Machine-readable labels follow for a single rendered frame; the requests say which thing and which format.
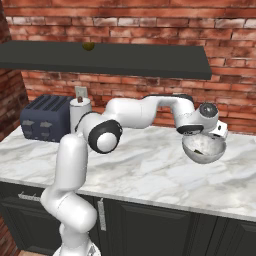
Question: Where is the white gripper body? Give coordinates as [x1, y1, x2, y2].
[203, 130, 229, 140]

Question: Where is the silver metal bowl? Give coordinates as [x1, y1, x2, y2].
[181, 133, 228, 165]

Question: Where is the black cabinet door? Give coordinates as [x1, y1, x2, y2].
[94, 196, 203, 256]
[199, 213, 256, 256]

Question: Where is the white paper towel roll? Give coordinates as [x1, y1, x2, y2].
[69, 96, 93, 135]

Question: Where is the brown green kiwi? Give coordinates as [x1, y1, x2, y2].
[82, 41, 94, 52]

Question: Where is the dark blue toaster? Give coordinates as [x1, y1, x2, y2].
[19, 94, 74, 143]

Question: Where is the black drawer front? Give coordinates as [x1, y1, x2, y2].
[0, 181, 99, 256]

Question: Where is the dark grey wall shelf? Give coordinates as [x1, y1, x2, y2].
[0, 40, 213, 81]

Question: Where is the silver cabinet door handle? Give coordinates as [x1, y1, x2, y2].
[97, 197, 107, 232]

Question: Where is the white wall outlet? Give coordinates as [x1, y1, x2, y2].
[74, 85, 89, 100]

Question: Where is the silver drawer handle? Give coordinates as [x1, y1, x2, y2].
[17, 192, 43, 203]

